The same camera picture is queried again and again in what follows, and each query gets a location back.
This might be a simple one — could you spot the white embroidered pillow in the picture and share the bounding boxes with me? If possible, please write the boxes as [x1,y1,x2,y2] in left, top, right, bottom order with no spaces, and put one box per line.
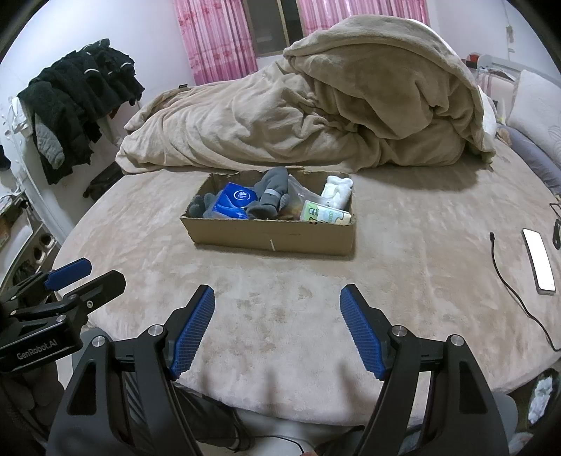
[507,69,561,167]

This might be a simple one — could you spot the white coat rack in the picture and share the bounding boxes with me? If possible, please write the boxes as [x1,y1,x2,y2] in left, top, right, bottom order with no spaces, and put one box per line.
[0,96,58,246]

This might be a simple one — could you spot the beige bed sheet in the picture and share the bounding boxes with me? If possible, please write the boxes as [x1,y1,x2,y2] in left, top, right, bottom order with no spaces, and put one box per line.
[55,145,560,425]

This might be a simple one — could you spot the black charging cable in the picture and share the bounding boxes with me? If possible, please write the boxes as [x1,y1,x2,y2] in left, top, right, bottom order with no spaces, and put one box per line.
[488,232,561,353]

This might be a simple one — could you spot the brown cardboard box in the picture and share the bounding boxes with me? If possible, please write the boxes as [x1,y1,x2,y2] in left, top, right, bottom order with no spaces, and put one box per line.
[181,167,356,256]

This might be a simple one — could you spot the pink curtain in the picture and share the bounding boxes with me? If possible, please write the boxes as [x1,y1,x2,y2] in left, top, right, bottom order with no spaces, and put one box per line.
[174,0,258,86]
[297,0,430,35]

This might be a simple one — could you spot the black earphone cable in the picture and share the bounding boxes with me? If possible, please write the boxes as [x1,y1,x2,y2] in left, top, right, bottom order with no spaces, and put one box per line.
[548,201,561,251]

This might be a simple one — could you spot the blue tissue pack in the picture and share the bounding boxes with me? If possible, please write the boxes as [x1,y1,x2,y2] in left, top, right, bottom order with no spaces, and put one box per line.
[210,182,258,220]

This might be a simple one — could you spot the beige fleece blanket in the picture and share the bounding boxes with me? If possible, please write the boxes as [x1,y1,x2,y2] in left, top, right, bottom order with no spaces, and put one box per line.
[116,15,495,174]

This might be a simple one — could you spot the white smartphone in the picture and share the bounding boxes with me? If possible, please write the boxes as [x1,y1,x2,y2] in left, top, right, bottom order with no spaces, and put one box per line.
[521,228,556,295]

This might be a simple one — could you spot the green cartoon tissue pack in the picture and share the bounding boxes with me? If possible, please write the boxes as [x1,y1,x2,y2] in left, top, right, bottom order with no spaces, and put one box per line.
[299,200,352,226]

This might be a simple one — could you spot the grey pillow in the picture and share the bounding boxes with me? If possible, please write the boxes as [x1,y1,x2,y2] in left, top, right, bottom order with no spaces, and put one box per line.
[497,125,560,200]

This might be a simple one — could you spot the clear snack zip bag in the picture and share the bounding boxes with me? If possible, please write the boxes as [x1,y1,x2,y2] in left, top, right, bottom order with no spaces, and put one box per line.
[279,175,328,220]

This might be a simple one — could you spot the dark window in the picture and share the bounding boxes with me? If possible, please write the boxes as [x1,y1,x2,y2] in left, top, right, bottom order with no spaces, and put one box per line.
[243,0,303,57]

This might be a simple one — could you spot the black clothes pile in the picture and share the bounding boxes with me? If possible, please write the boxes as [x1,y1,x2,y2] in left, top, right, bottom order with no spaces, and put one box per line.
[17,39,144,185]

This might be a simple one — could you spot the white sock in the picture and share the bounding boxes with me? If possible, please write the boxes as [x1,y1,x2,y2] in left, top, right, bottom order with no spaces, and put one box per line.
[322,175,354,210]

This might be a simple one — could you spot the grey knitted sock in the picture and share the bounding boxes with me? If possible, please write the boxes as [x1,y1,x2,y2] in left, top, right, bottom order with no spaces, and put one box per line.
[245,167,290,220]

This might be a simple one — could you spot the trash bin with paper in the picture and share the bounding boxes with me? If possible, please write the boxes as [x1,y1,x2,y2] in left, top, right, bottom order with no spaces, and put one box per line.
[526,369,560,428]

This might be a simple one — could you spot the right pink curtain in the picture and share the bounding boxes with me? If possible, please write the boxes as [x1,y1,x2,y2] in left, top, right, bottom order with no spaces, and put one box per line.
[297,0,430,35]

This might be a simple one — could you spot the left pink curtain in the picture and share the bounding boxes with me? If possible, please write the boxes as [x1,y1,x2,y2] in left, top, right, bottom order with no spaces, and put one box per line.
[174,0,258,86]

